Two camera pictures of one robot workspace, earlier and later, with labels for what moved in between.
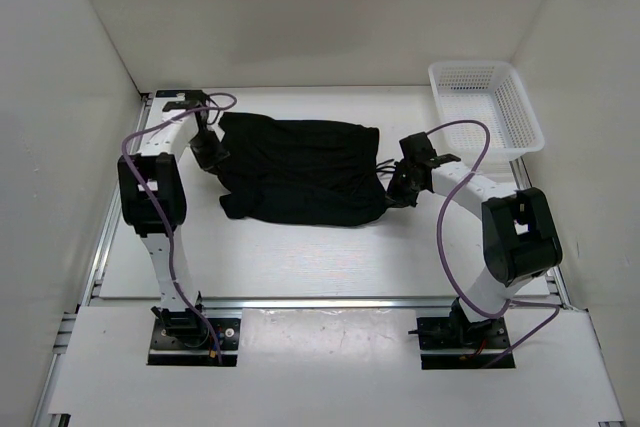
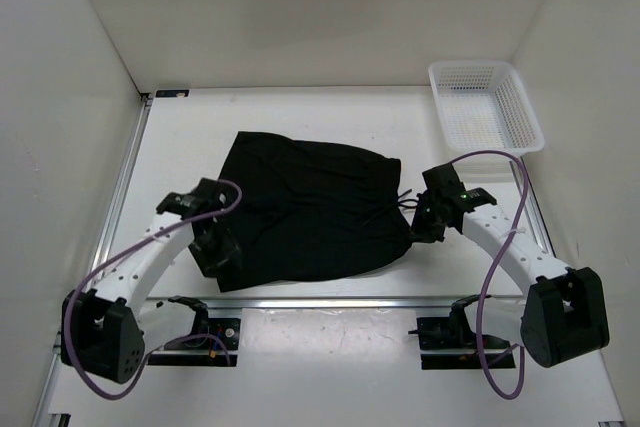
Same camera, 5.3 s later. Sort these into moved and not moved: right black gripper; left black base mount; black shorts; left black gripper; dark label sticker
Moved: right black gripper; left black gripper; black shorts
Not moved: dark label sticker; left black base mount
